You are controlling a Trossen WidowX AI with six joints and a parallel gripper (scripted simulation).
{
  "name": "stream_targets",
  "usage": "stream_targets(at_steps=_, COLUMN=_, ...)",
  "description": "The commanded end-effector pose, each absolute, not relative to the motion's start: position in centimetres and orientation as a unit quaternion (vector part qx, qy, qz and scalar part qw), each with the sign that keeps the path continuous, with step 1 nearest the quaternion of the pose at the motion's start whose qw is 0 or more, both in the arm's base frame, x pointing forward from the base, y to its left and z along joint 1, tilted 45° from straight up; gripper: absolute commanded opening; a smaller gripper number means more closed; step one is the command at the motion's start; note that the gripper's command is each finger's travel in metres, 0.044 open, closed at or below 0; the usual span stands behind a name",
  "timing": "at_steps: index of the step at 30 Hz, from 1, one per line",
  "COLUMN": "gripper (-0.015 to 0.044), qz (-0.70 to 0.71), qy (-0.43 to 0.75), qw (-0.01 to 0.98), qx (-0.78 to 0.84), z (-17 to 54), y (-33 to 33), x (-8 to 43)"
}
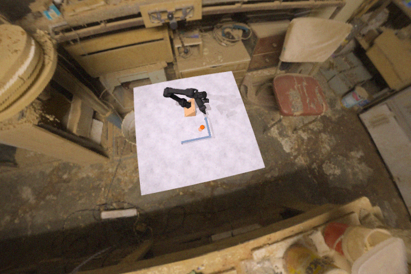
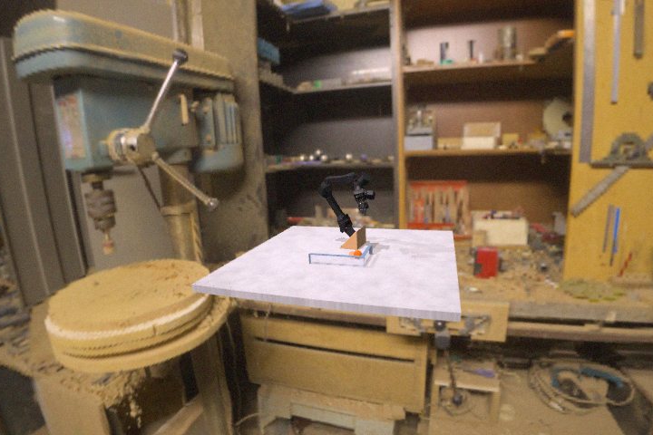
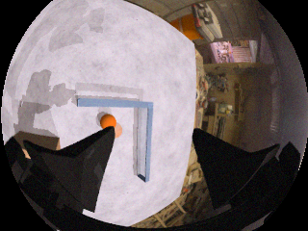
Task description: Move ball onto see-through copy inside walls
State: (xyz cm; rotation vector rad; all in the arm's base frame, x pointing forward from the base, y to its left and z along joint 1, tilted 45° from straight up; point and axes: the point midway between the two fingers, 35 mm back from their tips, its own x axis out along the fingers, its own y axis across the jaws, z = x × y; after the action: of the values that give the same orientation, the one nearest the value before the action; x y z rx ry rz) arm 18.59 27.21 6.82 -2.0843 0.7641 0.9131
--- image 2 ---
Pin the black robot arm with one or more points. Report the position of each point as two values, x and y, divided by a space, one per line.
325 191

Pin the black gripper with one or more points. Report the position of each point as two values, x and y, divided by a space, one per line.
359 195

